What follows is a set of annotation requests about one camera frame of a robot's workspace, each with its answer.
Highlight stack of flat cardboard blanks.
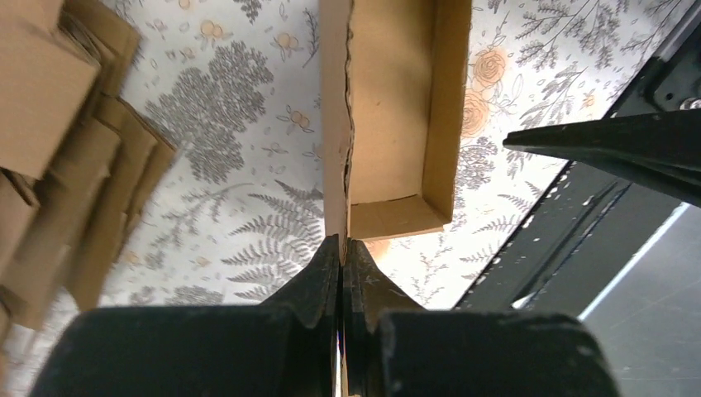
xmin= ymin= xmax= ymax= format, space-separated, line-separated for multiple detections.
xmin=1 ymin=1 xmax=174 ymax=341

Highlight floral table mat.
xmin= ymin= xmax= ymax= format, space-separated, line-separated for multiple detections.
xmin=5 ymin=0 xmax=697 ymax=397

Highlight brown cardboard box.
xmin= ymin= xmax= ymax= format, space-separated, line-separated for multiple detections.
xmin=319 ymin=0 xmax=472 ymax=257

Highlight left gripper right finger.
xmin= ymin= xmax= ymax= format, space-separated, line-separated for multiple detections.
xmin=341 ymin=240 xmax=620 ymax=396

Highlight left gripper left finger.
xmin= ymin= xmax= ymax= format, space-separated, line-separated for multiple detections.
xmin=31 ymin=236 xmax=339 ymax=396

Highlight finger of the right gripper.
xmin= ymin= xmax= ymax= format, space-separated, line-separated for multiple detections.
xmin=503 ymin=109 xmax=700 ymax=207

